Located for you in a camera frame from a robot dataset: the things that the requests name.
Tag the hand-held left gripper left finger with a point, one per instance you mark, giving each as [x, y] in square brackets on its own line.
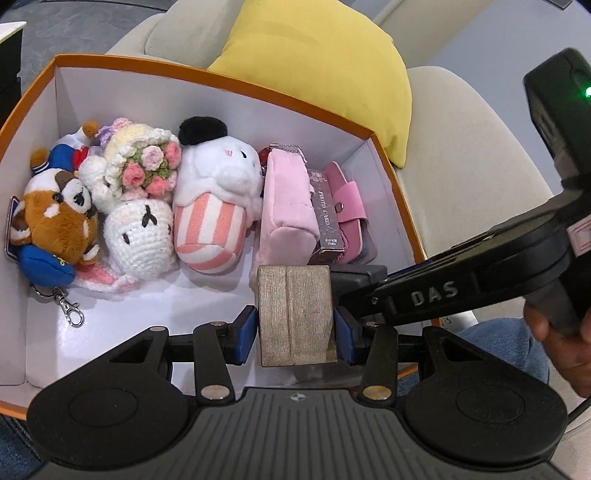
[247, 334]

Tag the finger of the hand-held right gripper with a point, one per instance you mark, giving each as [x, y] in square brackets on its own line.
[461, 249]
[360, 304]

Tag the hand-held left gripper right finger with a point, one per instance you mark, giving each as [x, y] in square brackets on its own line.
[347, 334]

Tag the black box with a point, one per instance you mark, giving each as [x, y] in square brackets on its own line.
[355, 277]

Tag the gold box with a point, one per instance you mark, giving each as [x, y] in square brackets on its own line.
[295, 314]

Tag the purple card box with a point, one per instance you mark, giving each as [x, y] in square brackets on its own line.
[325, 212]

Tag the pink wallet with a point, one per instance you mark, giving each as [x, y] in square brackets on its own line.
[351, 203]

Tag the pink plush pouch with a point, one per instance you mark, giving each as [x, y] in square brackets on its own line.
[286, 198]

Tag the white crochet sheep plush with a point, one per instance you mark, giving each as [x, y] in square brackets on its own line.
[134, 230]

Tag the white pink-striped plush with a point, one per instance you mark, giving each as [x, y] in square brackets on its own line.
[217, 166]

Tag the orange cardboard box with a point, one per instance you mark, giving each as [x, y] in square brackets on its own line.
[184, 97]

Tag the person's right hand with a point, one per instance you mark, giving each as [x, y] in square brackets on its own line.
[563, 357]

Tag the white carton box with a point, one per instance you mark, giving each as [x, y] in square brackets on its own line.
[461, 319]

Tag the beige sofa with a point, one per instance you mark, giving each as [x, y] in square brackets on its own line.
[461, 161]

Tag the yellow pillow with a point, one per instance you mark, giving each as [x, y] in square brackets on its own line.
[323, 60]

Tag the marble top side table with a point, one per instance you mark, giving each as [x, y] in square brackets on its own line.
[9, 60]

